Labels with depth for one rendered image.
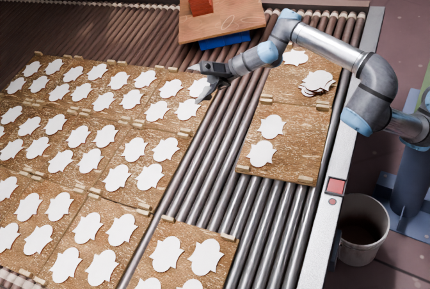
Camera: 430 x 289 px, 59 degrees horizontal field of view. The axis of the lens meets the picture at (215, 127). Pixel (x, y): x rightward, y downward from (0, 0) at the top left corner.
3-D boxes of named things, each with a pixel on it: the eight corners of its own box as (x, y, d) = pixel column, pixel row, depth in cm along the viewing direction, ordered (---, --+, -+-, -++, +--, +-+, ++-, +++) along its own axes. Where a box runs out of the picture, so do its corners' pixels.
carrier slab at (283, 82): (345, 52, 197) (345, 49, 195) (331, 110, 175) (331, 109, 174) (280, 47, 210) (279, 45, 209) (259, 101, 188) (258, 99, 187)
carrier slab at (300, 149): (332, 111, 175) (332, 109, 173) (315, 187, 152) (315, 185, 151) (259, 103, 188) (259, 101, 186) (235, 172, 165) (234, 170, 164)
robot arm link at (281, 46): (292, 45, 142) (283, 43, 133) (278, 72, 146) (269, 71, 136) (274, 36, 145) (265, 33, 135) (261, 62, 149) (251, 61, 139)
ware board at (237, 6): (256, -21, 240) (255, -23, 239) (266, 26, 208) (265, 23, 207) (180, -3, 247) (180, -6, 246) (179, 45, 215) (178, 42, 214)
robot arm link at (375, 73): (411, 66, 110) (278, 3, 132) (390, 99, 114) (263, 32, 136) (415, 69, 120) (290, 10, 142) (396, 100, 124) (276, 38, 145)
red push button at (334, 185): (345, 183, 151) (345, 181, 150) (342, 195, 148) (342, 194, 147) (329, 179, 154) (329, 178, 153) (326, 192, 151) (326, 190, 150)
